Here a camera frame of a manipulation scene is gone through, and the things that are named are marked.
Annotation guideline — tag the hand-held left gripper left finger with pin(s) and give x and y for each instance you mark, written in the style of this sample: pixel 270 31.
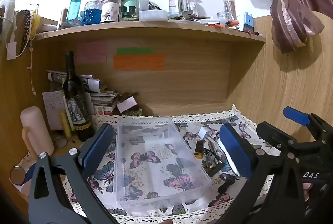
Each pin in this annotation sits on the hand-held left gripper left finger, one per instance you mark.
pixel 97 143

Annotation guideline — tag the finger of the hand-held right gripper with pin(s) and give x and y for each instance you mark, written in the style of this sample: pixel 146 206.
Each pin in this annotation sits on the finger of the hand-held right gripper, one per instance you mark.
pixel 275 137
pixel 296 115

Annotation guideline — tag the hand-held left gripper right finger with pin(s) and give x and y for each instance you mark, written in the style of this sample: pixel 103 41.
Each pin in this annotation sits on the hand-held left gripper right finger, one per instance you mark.
pixel 235 153

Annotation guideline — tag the silver metal tool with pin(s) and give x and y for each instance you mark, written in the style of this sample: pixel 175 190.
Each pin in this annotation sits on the silver metal tool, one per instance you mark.
pixel 212 155

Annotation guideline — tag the clear plastic storage box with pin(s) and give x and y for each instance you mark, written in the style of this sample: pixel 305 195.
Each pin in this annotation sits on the clear plastic storage box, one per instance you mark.
pixel 156 161

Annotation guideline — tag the small black box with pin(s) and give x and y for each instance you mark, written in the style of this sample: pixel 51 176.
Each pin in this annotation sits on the small black box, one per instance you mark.
pixel 216 169

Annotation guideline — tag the black yellow lighter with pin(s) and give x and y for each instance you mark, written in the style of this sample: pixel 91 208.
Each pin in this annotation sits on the black yellow lighter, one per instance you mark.
pixel 199 148

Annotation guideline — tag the yellow taper candle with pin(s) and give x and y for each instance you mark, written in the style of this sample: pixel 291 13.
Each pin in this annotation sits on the yellow taper candle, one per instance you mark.
pixel 65 125

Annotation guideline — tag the white blank card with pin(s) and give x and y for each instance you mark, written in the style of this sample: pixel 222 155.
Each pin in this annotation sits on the white blank card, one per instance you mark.
pixel 126 105

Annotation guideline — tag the stack of papers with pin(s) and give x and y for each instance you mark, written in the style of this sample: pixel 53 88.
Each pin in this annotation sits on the stack of papers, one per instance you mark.
pixel 98 95

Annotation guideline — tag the dark wine bottle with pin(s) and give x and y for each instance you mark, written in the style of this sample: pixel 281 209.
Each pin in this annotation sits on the dark wine bottle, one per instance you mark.
pixel 75 99

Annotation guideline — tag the butterfly printed lace cloth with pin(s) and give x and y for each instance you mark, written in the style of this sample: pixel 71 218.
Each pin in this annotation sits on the butterfly printed lace cloth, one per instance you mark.
pixel 187 133

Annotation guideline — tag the white handwritten note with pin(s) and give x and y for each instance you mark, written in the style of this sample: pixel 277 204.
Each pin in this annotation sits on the white handwritten note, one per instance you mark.
pixel 53 109

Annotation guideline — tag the pale pink cylinder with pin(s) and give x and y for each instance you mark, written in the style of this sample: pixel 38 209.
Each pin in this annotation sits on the pale pink cylinder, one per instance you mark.
pixel 35 130

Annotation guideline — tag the pink sticky note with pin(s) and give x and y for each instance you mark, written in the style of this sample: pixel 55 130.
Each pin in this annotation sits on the pink sticky note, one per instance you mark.
pixel 91 52

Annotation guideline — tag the orange sticky note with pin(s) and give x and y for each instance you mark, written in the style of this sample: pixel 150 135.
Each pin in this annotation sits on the orange sticky note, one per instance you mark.
pixel 139 62

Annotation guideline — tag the green sticky note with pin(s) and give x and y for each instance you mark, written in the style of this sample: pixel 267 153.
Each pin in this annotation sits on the green sticky note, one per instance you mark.
pixel 135 50

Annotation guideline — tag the blue plastic block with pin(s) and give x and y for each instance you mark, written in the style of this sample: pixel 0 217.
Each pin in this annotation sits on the blue plastic block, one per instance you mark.
pixel 248 22

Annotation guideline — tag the pink curtain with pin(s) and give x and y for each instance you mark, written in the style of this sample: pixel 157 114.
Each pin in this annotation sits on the pink curtain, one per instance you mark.
pixel 291 5

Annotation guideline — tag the wooden shelf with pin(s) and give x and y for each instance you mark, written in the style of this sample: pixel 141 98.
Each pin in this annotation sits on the wooden shelf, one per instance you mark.
pixel 145 29

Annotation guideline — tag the silver lidded jar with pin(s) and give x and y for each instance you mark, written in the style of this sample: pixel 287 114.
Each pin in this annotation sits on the silver lidded jar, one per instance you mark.
pixel 229 7

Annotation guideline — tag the brown tube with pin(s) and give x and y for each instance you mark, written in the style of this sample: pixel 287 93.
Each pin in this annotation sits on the brown tube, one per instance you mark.
pixel 63 18

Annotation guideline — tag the blue bead glass bottle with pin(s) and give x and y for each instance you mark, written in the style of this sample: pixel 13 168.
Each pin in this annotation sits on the blue bead glass bottle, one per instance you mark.
pixel 92 13

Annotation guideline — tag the leopard patterned band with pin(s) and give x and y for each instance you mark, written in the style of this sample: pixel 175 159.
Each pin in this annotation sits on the leopard patterned band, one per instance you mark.
pixel 24 29

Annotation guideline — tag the teal liquid bottle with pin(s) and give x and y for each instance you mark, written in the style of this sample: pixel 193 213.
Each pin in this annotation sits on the teal liquid bottle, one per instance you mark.
pixel 75 8

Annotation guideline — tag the white translucent lidded box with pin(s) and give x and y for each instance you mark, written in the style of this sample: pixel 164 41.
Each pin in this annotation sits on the white translucent lidded box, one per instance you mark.
pixel 153 16

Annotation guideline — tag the clear glass tumbler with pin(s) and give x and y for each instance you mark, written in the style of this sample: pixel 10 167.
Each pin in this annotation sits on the clear glass tumbler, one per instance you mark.
pixel 143 1

